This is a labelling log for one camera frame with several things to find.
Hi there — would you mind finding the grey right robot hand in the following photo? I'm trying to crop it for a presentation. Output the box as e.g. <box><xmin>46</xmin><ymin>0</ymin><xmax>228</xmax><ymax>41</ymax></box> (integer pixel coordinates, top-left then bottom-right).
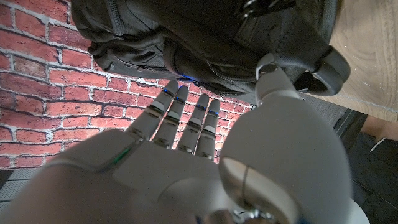
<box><xmin>0</xmin><ymin>52</ymin><xmax>371</xmax><ymax>224</ymax></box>

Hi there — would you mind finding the black backpack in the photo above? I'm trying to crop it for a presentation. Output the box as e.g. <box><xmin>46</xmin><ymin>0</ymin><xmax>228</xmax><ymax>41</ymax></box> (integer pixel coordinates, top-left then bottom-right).
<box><xmin>70</xmin><ymin>0</ymin><xmax>351</xmax><ymax>105</ymax></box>

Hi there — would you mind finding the person in black shorts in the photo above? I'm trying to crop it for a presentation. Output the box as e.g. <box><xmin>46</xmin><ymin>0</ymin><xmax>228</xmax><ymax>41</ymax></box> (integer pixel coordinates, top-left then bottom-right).
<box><xmin>346</xmin><ymin>115</ymin><xmax>398</xmax><ymax>224</ymax></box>

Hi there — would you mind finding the brick wall print backdrop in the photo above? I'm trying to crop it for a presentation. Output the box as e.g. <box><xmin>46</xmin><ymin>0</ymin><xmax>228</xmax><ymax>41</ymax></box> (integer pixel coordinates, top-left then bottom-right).
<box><xmin>0</xmin><ymin>0</ymin><xmax>254</xmax><ymax>170</ymax></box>

